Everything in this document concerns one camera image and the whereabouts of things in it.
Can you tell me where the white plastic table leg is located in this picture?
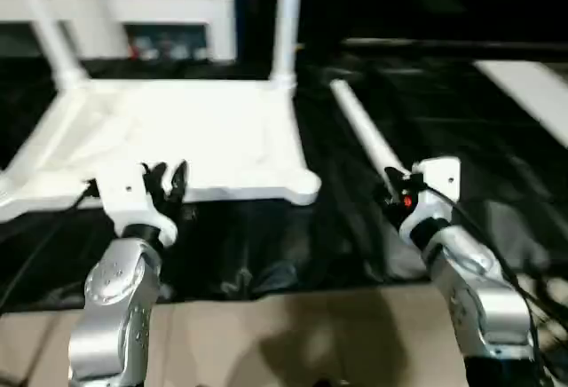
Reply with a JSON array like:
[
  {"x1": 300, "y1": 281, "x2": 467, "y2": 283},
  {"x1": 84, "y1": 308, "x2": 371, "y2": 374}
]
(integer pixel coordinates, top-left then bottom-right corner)
[
  {"x1": 268, "y1": 0, "x2": 305, "y2": 89},
  {"x1": 330, "y1": 78, "x2": 412, "y2": 179},
  {"x1": 12, "y1": 0, "x2": 92, "y2": 91}
]

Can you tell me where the black plastic mat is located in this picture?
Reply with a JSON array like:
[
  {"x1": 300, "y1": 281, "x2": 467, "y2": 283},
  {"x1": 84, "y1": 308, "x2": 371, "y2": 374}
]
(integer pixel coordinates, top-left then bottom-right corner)
[{"x1": 0, "y1": 51, "x2": 568, "y2": 312}]

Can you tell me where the white flat board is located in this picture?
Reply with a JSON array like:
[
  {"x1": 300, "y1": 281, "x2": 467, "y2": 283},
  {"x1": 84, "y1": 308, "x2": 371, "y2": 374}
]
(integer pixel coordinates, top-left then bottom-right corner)
[{"x1": 472, "y1": 60, "x2": 568, "y2": 148}]

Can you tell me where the white cabinet with glass doors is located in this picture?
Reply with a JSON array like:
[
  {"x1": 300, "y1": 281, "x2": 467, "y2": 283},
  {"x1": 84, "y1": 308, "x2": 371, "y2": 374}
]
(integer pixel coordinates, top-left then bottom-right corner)
[{"x1": 0, "y1": 0, "x2": 239, "y2": 62}]

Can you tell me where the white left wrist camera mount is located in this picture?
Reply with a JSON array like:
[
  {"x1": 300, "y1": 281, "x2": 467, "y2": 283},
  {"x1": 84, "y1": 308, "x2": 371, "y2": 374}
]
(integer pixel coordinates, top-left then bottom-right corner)
[{"x1": 95, "y1": 162, "x2": 179, "y2": 246}]

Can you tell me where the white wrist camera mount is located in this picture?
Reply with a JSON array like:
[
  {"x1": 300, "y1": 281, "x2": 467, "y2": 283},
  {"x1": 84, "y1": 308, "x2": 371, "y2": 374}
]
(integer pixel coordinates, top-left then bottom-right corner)
[
  {"x1": 95, "y1": 162, "x2": 179, "y2": 246},
  {"x1": 397, "y1": 155, "x2": 462, "y2": 250}
]

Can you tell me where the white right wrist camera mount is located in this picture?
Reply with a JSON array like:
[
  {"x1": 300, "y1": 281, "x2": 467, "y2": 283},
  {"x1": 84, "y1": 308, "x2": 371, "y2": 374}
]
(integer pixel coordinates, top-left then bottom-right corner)
[{"x1": 397, "y1": 155, "x2": 462, "y2": 250}]

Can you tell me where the black floor cable bundle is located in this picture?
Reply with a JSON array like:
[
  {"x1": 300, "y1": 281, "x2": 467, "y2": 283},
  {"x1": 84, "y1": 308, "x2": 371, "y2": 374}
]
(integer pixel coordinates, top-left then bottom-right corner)
[{"x1": 527, "y1": 271, "x2": 568, "y2": 352}]

